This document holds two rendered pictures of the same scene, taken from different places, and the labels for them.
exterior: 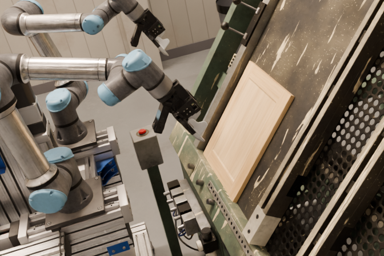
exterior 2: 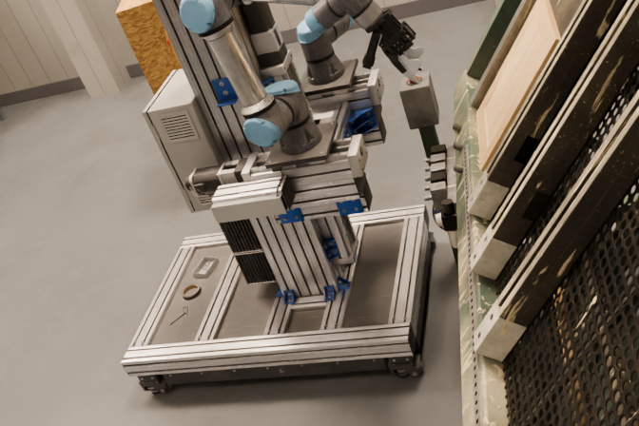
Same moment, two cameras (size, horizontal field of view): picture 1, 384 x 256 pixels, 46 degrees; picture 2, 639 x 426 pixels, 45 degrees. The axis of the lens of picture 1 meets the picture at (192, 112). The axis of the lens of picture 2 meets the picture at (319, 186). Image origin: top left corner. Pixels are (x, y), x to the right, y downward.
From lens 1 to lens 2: 0.95 m
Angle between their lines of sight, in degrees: 26
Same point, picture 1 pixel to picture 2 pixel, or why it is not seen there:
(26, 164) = (240, 90)
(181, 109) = (390, 43)
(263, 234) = (486, 203)
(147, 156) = (416, 111)
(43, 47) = not seen: outside the picture
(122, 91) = (325, 17)
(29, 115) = (265, 43)
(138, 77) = (339, 3)
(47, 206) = (260, 137)
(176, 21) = not seen: outside the picture
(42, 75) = not seen: outside the picture
